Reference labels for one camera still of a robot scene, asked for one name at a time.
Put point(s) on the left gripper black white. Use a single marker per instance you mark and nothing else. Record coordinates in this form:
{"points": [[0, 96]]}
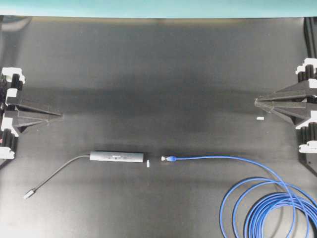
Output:
{"points": [[13, 122]]}

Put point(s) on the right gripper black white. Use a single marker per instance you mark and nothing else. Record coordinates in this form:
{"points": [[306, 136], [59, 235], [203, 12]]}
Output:
{"points": [[302, 114]]}

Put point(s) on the grey USB hub with cable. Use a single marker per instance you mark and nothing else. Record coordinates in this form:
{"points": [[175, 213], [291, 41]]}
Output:
{"points": [[101, 156]]}

